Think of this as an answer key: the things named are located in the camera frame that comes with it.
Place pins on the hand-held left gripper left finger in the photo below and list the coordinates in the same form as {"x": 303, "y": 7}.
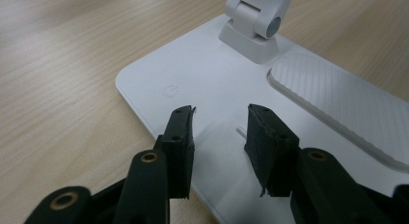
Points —
{"x": 178, "y": 153}

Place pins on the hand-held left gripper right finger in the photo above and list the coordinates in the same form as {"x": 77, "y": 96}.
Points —
{"x": 270, "y": 153}

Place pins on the white desk lamp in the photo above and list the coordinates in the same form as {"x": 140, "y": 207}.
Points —
{"x": 209, "y": 72}

